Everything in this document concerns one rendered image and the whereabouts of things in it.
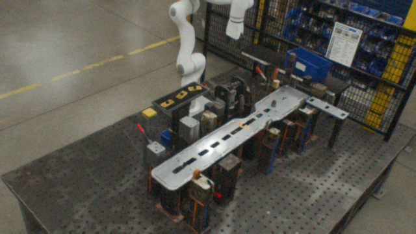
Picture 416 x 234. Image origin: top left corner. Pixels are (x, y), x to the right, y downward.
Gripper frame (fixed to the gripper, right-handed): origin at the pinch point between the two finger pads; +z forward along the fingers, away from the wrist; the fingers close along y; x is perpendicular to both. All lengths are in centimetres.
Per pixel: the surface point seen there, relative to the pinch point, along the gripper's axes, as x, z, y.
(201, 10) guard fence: 176, 84, -222
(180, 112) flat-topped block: -37, 38, -2
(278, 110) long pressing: 25, 44, 27
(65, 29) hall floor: 53, 144, -375
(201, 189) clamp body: -67, 41, 53
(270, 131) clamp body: -2, 41, 42
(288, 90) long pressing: 52, 44, 15
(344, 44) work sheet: 94, 13, 25
